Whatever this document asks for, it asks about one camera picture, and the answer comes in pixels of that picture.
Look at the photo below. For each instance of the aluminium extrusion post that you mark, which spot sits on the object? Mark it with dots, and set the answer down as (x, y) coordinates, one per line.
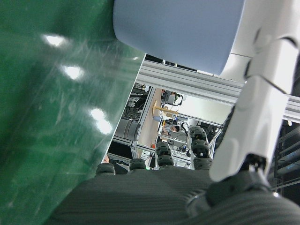
(187, 82)

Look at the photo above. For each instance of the wooden table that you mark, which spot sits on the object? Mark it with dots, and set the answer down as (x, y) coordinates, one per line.
(147, 131)

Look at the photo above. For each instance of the green conveyor belt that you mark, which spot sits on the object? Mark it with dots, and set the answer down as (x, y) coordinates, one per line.
(47, 105)

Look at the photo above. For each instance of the right robot dexterous hand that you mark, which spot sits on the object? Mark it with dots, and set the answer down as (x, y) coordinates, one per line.
(145, 199)

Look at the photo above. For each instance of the wooden peg stand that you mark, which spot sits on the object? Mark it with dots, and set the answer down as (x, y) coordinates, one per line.
(155, 107)

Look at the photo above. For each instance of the grey office chair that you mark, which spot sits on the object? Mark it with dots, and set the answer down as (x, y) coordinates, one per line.
(129, 130)

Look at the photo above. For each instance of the small distant blue cup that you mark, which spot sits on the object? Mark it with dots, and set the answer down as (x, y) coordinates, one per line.
(157, 118)

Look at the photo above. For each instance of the blue plastic cup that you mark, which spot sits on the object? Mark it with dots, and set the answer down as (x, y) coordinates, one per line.
(175, 30)

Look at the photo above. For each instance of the distant seated person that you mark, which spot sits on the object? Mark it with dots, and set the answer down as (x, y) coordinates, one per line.
(174, 129)

